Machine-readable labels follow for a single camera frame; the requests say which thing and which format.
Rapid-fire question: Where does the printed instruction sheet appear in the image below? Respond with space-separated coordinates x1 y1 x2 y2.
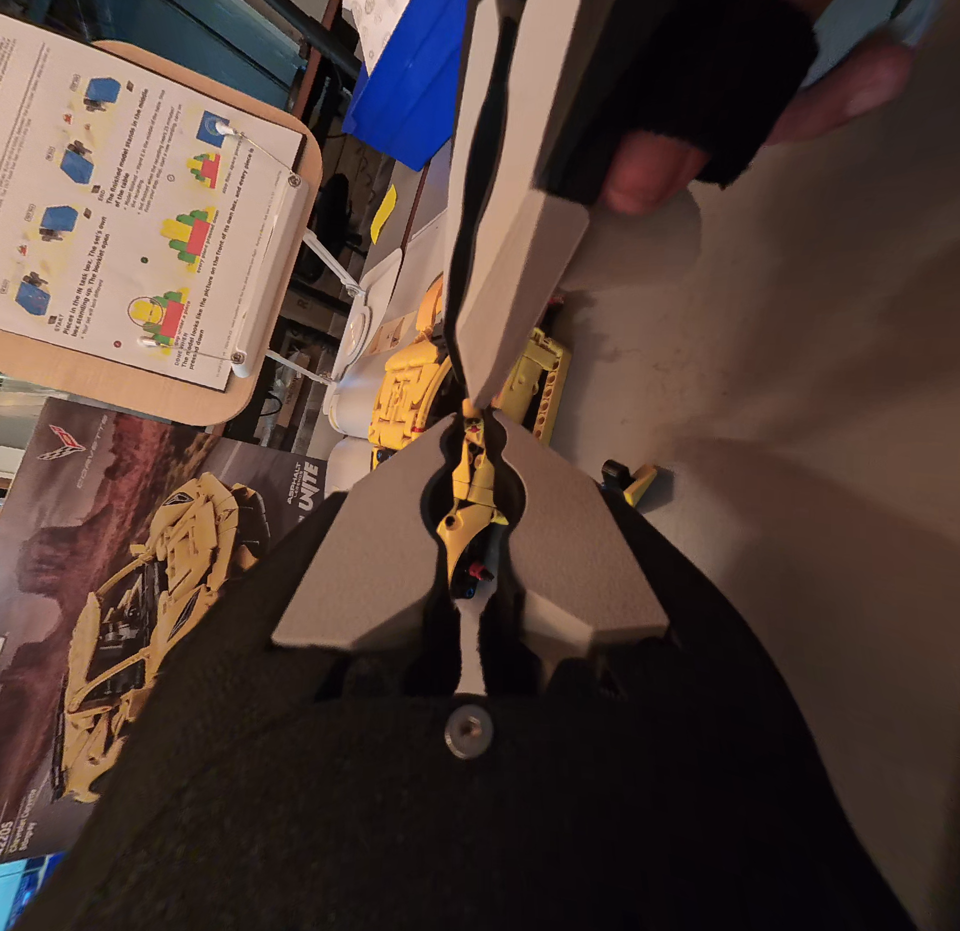
0 12 307 392

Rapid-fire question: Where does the yellow brick panel assembly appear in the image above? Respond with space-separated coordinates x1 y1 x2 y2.
437 398 513 598

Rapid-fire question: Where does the small yellow black brick piece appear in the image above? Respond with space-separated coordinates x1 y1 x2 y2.
601 458 659 508

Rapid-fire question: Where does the yellow sticky note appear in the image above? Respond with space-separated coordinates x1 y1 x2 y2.
369 184 399 246

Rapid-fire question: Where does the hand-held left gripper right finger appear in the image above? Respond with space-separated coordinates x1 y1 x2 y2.
480 410 671 681

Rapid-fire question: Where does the person's right hand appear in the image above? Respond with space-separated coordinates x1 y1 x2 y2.
603 34 918 217

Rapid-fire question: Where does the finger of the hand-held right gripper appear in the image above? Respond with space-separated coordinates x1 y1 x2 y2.
454 0 628 407
442 0 524 392

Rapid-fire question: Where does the dark metal bar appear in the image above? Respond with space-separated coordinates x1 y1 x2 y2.
240 0 369 77

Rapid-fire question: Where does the teal container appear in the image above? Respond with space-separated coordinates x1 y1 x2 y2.
45 0 309 85

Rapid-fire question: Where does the light blue object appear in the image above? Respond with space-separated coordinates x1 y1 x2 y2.
0 854 70 911

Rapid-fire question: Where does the white printed paper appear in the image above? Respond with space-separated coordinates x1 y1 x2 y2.
341 0 432 77

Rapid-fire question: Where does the toy car picture box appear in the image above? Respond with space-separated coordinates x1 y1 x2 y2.
0 398 331 865

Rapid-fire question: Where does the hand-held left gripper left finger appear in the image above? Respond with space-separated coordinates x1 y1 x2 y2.
271 412 459 681

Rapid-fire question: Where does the yellow brick toy car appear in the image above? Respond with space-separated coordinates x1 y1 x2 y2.
369 274 573 471

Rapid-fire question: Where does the blue plastic bin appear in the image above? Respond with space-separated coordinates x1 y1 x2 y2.
343 0 481 172

